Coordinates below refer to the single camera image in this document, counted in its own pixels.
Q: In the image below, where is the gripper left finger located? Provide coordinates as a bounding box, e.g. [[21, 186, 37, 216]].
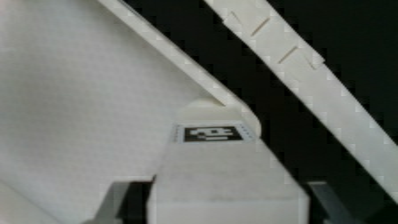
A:
[[82, 180, 153, 224]]

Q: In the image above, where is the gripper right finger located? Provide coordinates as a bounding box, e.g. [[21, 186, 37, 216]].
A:
[[307, 181, 355, 224]]

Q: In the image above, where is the white desk leg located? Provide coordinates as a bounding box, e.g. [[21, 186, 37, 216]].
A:
[[148, 99, 309, 224]]

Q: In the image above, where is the white desk top tray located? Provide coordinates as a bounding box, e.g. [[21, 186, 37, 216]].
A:
[[0, 0, 263, 224]]

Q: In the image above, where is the white front fence bar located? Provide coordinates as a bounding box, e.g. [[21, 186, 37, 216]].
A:
[[204, 0, 398, 203]]

